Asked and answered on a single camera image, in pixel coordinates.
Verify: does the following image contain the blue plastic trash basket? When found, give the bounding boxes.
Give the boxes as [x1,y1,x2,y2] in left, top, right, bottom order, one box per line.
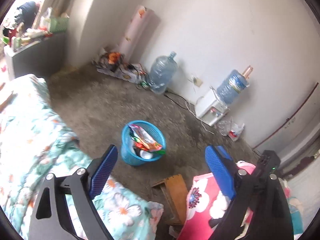
[120,120,166,166]

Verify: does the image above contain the white plastic bag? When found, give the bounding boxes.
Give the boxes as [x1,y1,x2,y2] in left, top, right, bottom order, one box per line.
[217,118,245,141]

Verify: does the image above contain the pink floral blanket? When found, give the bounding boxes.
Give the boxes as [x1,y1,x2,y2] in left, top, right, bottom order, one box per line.
[176,160,304,240]

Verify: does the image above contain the white water dispenser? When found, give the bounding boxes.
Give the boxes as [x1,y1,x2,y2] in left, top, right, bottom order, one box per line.
[194,88,229,127]

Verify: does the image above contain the floral teal quilt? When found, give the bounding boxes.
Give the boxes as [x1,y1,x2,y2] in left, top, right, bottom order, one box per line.
[1,74,164,239]

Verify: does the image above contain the blue jug on dispenser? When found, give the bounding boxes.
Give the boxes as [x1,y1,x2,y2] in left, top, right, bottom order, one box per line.
[216,69,249,106]

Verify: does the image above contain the small wooden stool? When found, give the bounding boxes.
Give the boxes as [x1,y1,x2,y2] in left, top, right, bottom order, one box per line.
[151,174,188,225]

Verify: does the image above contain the colourful snack wrapper in basket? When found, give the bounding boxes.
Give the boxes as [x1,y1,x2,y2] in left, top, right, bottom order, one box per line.
[128,124,165,155]

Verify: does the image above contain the empty blue water jug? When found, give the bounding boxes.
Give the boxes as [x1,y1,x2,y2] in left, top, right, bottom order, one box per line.
[149,51,178,94]

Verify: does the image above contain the dark grey cabinet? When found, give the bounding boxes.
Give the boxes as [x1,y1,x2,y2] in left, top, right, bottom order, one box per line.
[4,33,66,80]

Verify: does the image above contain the orange item pile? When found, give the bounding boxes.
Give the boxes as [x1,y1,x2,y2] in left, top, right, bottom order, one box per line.
[99,52,123,72]

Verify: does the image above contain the red thermos bottle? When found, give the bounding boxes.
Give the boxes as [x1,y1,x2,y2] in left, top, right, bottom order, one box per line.
[8,29,17,46]

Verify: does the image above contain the pink rolled wallpaper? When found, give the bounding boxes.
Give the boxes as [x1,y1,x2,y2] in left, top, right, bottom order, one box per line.
[118,5,155,62]

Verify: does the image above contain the green plastic basket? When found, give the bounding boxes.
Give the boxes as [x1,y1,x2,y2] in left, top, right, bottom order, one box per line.
[48,17,69,33]

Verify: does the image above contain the black clothes pile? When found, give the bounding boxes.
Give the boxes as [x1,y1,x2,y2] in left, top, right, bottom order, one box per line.
[15,1,40,32]

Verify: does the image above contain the wall power socket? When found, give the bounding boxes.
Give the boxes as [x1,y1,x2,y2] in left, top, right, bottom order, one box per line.
[190,75,203,87]

